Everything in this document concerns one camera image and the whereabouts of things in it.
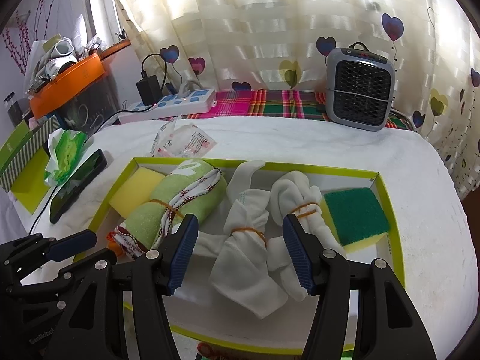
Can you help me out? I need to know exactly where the orange window ledge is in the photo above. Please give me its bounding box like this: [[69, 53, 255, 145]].
[[100, 39, 132, 59]]

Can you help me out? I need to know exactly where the dark patterned container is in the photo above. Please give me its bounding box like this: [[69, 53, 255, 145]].
[[49, 79, 126, 136]]

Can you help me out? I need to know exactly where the orange plastic tray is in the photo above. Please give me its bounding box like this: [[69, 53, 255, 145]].
[[30, 53, 106, 119]]

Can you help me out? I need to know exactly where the white blue power strip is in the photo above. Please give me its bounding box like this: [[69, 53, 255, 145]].
[[118, 88, 218, 124]]

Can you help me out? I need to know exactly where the white power cord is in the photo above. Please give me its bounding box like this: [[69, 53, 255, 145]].
[[390, 107, 418, 131]]

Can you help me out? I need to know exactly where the lime green cardboard box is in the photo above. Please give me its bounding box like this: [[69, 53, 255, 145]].
[[73, 157, 408, 349]]

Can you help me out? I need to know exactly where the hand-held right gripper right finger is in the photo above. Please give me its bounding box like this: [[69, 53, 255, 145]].
[[282, 214, 437, 360]]

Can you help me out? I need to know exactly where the thin black looped cable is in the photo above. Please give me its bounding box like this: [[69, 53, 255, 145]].
[[140, 53, 169, 87]]

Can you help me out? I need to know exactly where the green tissue pack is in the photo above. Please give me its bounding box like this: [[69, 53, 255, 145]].
[[44, 129, 89, 187]]

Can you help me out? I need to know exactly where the cream heart print curtain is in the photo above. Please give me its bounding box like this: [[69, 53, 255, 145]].
[[90, 0, 480, 196]]

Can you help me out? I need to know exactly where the green towel red trim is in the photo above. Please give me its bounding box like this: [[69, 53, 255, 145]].
[[112, 158, 228, 261]]

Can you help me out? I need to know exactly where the clear red print plastic packet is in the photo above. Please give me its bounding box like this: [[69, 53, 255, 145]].
[[150, 117, 217, 158]]

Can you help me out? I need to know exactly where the yellow green scrub sponge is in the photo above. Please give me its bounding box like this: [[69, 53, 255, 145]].
[[319, 187, 392, 254], [109, 167, 166, 220]]

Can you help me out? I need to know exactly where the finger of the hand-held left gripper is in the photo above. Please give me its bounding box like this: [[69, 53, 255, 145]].
[[0, 230, 99, 271], [11, 248, 118, 297]]

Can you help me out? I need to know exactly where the white cloth bundle rubber band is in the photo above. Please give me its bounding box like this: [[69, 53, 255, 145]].
[[195, 160, 286, 319], [267, 171, 338, 302]]

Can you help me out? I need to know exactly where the black smartphone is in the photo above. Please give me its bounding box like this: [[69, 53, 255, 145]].
[[49, 149, 108, 224]]

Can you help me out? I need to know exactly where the dark glass jar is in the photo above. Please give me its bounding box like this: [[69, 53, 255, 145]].
[[3, 92, 24, 127]]

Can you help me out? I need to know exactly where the striped lime cardboard box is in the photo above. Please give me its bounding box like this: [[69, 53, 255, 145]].
[[0, 116, 62, 216]]

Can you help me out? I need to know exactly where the pink green plaid cloth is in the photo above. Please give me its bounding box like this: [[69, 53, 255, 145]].
[[204, 89, 415, 130]]

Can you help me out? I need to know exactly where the window frame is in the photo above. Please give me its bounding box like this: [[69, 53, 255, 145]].
[[86, 0, 128, 51]]

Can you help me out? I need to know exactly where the white crumpled clutter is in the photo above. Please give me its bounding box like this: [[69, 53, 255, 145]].
[[26, 34, 109, 91]]

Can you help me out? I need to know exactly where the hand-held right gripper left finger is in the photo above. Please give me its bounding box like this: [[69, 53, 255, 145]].
[[44, 213, 199, 360]]

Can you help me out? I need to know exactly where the small grey heater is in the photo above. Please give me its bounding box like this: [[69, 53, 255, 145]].
[[324, 42, 396, 133]]

